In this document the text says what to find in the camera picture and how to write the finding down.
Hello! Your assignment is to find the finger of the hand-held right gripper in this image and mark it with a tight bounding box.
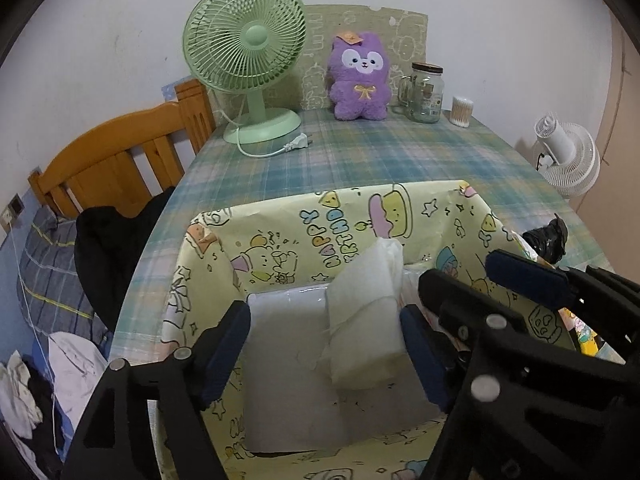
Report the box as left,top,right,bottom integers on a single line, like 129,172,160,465
419,270,528,356
484,248,583,311

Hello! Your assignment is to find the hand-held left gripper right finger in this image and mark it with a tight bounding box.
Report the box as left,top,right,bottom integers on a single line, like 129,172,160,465
400,305,601,480

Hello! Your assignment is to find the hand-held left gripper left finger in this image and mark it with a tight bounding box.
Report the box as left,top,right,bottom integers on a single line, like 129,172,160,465
60,301,251,480

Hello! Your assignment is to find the black plastic bag roll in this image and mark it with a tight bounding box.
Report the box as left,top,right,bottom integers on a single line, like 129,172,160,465
521,214,569,265

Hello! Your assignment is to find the yellow cartoon printed box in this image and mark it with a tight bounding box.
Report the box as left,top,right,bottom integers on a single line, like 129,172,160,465
159,180,591,480

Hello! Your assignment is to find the colourful printed tissue pack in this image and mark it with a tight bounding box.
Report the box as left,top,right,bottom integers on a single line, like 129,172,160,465
560,307,626,361

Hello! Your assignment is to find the white standing fan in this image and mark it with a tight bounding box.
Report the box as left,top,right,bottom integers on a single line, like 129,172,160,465
532,115,601,198

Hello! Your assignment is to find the black jacket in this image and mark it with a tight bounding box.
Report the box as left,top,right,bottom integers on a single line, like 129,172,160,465
75,186,177,331

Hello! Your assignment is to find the white garment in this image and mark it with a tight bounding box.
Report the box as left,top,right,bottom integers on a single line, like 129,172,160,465
47,331,108,431

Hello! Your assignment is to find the cotton swab container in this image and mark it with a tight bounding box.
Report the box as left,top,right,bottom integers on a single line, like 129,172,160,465
451,95,475,127

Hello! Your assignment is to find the glass mug jar with lid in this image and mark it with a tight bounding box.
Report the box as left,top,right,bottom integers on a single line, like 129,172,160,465
391,61,444,125

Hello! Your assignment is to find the crumpled white cloth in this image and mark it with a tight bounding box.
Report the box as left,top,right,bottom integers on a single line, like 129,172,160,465
0,352,43,436

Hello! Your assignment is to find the blue bed sheet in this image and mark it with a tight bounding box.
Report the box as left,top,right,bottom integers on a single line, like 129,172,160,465
0,240,76,461

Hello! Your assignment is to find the purple plush toy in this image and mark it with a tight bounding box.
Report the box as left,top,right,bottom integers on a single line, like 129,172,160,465
327,30,392,122

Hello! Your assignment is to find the wooden bed headboard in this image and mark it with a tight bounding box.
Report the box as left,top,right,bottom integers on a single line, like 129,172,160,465
27,79,217,221

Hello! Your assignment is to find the green patterned cardboard sheet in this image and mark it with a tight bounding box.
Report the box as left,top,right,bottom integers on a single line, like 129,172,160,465
298,4,431,111

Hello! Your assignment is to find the green desk fan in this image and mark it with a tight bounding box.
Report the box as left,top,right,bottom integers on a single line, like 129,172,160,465
181,0,307,146

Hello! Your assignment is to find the black fan cable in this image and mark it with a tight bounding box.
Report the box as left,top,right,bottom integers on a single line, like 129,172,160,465
533,141,556,171

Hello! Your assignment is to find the thin white charging cable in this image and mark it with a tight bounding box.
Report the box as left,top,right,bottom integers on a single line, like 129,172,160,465
11,220,57,411

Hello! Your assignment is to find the white fan power cable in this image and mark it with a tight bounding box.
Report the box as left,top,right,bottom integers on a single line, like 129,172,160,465
220,102,312,158

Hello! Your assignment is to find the wall power socket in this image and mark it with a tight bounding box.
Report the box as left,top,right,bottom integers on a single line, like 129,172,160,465
2,194,25,231

